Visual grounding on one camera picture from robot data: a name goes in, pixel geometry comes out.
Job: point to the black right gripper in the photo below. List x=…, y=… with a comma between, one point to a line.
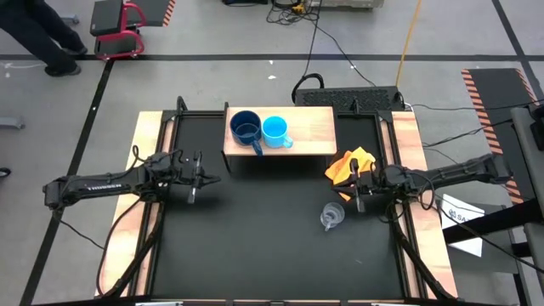
x=378, y=185

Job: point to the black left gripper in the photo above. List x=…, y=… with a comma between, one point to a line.
x=183, y=172

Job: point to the dark blue mug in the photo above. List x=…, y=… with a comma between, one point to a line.
x=245, y=127

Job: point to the light blue mug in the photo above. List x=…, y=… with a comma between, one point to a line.
x=275, y=132

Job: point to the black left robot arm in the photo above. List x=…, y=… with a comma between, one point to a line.
x=102, y=187

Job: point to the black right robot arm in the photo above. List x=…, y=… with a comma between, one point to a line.
x=459, y=172

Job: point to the wooden shelf with black legs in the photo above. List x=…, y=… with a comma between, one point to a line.
x=310, y=132

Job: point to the orange cloth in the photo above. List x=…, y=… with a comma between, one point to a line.
x=342, y=168

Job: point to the wooden side board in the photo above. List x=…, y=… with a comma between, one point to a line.
x=146, y=127
x=408, y=136

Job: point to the black computer case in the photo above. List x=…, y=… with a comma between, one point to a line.
x=340, y=98

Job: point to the white printed sheet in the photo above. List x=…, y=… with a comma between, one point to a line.
x=461, y=217

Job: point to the black metal beam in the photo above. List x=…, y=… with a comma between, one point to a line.
x=501, y=221

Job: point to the large hazard-striped black mat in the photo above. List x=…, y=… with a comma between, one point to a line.
x=497, y=98

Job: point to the grey metal stand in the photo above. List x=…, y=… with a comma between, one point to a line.
x=523, y=170

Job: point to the small hazard-striped black mat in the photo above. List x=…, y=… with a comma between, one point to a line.
x=155, y=10

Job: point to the black box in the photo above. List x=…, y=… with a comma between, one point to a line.
x=246, y=1

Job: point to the grey equipment box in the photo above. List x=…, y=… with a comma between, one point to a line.
x=348, y=3

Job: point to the red and black step cart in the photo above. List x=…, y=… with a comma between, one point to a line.
x=112, y=17

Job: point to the black shoe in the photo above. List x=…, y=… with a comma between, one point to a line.
x=3, y=172

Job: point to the grey metal foot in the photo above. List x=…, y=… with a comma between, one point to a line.
x=10, y=123

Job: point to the grey table leg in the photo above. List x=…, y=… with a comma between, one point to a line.
x=70, y=19

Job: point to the person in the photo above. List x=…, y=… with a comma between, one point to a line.
x=34, y=30

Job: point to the black rig frame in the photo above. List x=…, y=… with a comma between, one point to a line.
x=195, y=114

